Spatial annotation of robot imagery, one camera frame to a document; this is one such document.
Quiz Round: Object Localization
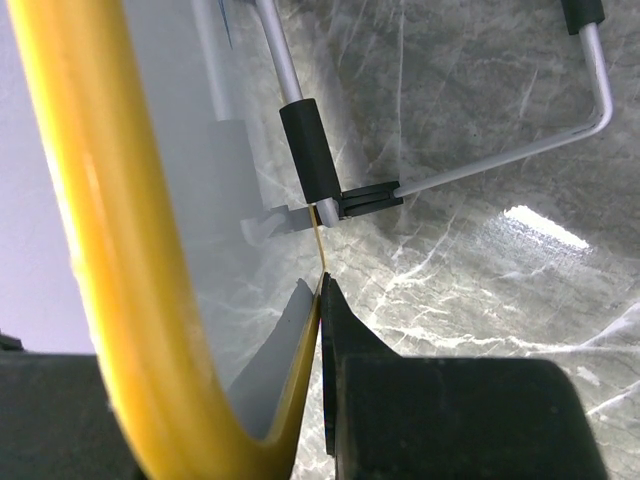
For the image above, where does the yellow framed whiteboard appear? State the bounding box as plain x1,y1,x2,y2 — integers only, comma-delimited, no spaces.
8,1,320,479

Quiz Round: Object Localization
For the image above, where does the grey wire whiteboard stand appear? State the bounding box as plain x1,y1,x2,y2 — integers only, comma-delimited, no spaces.
255,1,614,228

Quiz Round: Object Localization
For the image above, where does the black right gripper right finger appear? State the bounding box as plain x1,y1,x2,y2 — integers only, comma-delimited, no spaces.
321,276,603,479

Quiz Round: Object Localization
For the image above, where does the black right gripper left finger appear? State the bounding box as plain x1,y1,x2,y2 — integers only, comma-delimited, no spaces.
1,334,145,479

